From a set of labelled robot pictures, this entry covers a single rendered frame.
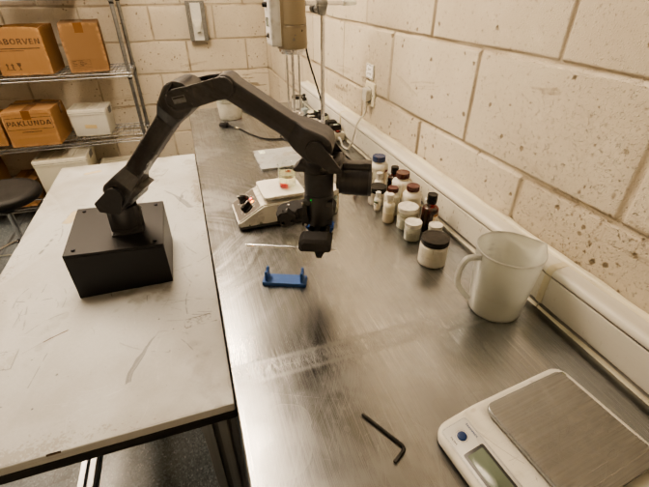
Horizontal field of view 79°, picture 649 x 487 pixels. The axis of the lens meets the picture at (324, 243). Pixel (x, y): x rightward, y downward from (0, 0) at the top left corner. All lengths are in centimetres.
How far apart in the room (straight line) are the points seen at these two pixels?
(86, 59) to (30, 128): 59
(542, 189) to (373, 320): 45
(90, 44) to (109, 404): 266
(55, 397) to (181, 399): 21
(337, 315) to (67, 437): 49
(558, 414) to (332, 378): 35
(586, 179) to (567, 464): 48
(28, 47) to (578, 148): 302
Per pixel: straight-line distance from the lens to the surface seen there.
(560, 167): 91
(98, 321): 94
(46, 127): 328
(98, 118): 331
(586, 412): 74
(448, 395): 73
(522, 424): 68
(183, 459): 175
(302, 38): 147
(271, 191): 112
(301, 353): 76
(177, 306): 90
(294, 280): 90
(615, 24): 85
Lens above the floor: 147
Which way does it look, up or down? 33 degrees down
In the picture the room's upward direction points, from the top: straight up
